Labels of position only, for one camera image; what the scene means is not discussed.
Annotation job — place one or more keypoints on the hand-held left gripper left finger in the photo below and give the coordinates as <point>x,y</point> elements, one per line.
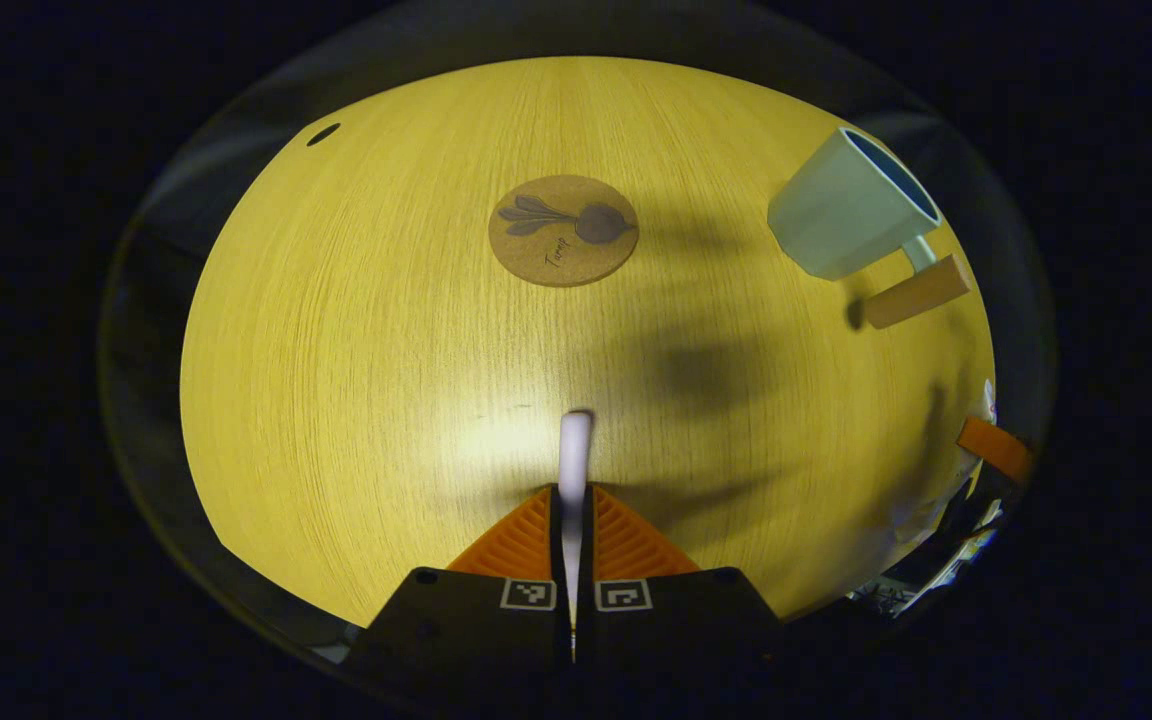
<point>476,630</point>

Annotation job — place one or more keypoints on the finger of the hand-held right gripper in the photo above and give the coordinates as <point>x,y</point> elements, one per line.
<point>996,448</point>

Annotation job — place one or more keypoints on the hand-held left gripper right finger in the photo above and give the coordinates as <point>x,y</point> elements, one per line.
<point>676,630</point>

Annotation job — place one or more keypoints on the white toothpaste tube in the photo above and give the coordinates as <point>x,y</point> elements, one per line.
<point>989,400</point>

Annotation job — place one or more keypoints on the pink toothbrush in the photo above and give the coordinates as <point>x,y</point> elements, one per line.
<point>574,450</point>

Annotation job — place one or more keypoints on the pale green cup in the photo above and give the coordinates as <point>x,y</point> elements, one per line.
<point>836,215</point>

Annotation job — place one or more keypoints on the round cork coaster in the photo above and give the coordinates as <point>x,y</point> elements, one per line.
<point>564,232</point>

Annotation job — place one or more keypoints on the wooden desktop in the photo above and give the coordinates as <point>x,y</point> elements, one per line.
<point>386,350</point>

